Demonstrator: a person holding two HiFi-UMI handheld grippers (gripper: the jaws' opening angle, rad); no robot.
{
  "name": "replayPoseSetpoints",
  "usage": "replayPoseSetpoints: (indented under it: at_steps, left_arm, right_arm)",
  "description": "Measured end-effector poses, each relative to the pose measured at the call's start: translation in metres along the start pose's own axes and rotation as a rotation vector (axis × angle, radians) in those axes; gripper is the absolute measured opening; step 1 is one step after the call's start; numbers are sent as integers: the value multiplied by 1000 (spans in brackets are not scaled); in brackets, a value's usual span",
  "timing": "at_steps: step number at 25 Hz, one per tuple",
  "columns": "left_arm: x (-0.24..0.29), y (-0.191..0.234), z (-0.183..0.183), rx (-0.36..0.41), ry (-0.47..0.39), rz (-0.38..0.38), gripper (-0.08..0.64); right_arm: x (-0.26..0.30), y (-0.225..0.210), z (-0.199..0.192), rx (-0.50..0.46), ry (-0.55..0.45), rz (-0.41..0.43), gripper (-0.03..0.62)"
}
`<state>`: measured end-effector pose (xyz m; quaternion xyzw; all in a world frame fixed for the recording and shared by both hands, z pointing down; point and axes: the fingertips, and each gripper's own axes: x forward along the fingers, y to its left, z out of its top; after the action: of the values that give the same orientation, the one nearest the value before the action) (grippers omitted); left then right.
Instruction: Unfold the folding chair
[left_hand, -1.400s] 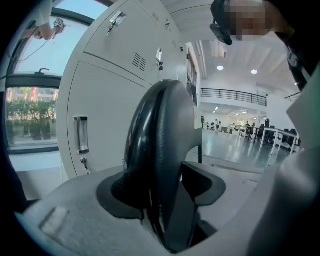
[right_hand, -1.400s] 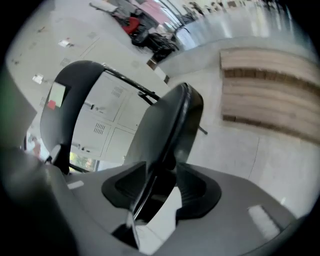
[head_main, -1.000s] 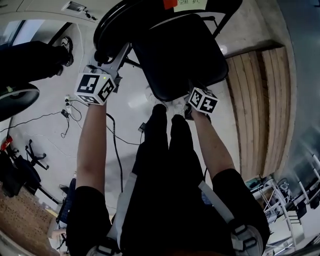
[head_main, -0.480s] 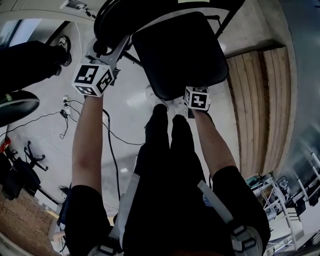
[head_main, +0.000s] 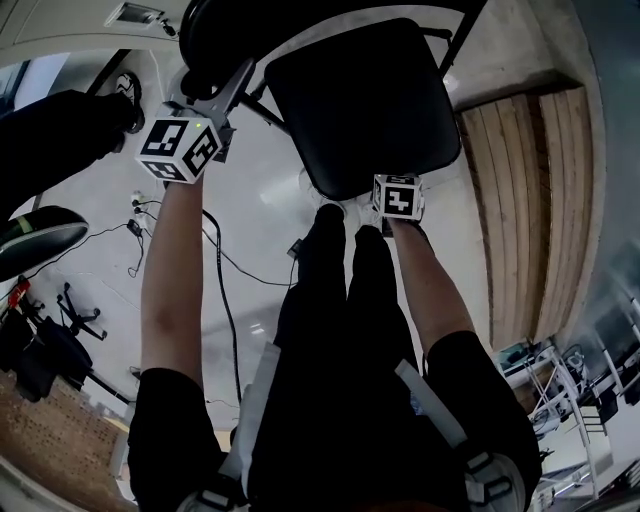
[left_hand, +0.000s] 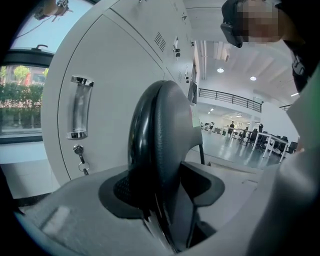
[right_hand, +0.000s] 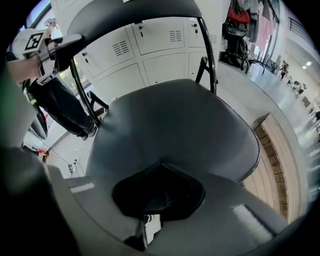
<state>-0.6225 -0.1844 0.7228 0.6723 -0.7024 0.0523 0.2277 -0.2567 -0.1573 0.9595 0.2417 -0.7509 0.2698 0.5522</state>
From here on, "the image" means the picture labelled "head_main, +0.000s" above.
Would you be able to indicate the person's white shoe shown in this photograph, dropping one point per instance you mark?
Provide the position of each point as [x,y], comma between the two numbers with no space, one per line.
[367,212]
[320,192]

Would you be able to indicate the white power strip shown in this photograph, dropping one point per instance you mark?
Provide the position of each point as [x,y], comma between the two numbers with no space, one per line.
[139,201]

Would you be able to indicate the person's black clothing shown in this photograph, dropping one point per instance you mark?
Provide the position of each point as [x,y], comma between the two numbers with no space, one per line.
[330,380]

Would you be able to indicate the person's right forearm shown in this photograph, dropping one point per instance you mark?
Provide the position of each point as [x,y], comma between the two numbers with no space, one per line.
[432,285]

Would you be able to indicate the black office chair seat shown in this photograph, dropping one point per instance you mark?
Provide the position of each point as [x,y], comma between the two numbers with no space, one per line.
[35,240]

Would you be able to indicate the white metal rack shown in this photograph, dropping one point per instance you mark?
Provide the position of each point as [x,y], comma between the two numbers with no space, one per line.
[565,395]

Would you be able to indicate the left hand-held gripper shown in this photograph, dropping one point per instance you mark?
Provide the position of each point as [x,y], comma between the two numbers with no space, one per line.
[176,147]

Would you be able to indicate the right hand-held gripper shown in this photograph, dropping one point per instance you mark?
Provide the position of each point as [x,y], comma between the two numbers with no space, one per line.
[398,199]

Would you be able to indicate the grey vent grille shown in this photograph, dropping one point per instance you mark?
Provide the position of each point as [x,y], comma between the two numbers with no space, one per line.
[132,12]

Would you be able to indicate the black power adapter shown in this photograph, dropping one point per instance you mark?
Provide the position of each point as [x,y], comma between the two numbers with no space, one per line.
[135,226]

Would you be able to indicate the black office chair base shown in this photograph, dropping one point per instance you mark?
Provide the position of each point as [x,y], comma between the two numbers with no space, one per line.
[77,312]

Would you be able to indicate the black bag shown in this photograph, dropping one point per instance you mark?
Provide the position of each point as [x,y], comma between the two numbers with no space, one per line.
[45,350]

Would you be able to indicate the person's white right shoe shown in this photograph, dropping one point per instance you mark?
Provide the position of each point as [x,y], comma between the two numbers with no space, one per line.
[367,212]

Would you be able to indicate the black folding chair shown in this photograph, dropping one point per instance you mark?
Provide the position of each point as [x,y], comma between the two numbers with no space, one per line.
[370,105]

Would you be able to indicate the person's left forearm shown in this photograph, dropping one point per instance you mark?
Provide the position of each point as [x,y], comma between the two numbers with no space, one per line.
[170,280]

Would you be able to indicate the person's white left shoe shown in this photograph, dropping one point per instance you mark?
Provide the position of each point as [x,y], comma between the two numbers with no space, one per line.
[320,192]

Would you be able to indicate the wooden plank platform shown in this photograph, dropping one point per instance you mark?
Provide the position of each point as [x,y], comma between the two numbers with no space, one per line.
[530,215]

